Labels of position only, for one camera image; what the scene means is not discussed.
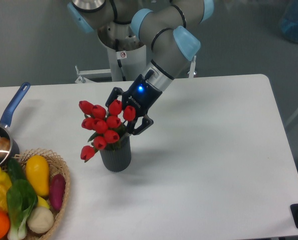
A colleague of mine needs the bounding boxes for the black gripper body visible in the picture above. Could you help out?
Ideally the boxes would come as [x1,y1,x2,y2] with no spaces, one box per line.
[122,73,162,118]

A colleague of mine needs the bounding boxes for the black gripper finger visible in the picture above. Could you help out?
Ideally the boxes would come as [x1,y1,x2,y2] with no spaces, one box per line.
[125,115,154,136]
[105,87,124,107]

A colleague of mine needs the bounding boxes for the red tulip bouquet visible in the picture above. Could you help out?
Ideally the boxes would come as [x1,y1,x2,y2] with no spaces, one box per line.
[79,99,136,162]

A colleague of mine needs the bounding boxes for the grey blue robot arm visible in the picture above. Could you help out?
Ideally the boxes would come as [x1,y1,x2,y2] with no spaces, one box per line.
[68,0,214,136]

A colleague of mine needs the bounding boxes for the dark grey ribbed vase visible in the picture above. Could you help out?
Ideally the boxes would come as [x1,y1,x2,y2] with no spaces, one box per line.
[100,137,132,172]

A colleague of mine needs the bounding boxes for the woven bamboo basket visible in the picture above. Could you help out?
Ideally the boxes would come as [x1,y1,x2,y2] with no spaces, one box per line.
[0,148,71,240]

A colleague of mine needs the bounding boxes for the yellow squash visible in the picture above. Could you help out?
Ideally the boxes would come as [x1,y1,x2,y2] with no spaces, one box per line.
[26,155,50,197]

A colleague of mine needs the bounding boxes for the purple eggplant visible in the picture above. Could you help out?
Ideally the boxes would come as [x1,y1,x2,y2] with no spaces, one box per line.
[49,174,66,212]

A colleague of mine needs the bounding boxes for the green bok choy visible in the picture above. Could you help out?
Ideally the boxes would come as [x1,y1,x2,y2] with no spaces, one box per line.
[7,179,38,240]

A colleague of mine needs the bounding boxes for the blue object in background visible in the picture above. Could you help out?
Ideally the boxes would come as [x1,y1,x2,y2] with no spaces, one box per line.
[279,0,298,43]

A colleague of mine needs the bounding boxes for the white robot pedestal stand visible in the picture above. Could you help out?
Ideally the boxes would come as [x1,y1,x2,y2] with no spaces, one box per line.
[75,28,200,84]

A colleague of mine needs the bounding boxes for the blue handled saucepan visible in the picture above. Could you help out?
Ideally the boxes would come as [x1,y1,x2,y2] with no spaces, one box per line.
[0,82,31,167]

